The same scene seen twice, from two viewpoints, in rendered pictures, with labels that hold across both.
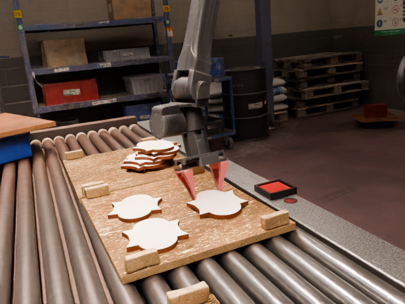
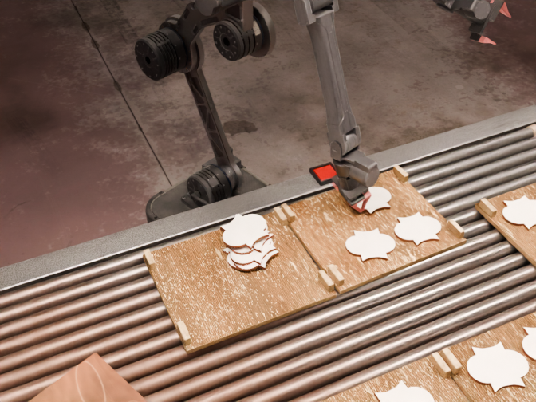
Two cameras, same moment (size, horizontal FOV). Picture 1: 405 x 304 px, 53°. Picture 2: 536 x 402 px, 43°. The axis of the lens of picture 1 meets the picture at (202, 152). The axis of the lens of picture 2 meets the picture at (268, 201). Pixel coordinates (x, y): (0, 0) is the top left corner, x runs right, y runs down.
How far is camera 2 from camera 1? 2.13 m
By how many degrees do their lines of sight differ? 82
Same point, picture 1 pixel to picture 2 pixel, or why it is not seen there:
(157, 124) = (373, 176)
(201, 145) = not seen: hidden behind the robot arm
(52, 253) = (432, 289)
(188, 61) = (352, 121)
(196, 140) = not seen: hidden behind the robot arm
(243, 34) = not seen: outside the picture
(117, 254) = (441, 246)
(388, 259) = (424, 147)
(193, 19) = (343, 89)
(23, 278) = (465, 294)
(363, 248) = (414, 153)
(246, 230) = (405, 189)
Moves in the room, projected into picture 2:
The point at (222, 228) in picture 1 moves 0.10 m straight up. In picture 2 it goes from (403, 199) to (407, 173)
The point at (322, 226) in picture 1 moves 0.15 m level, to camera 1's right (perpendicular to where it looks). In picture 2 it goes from (386, 162) to (378, 134)
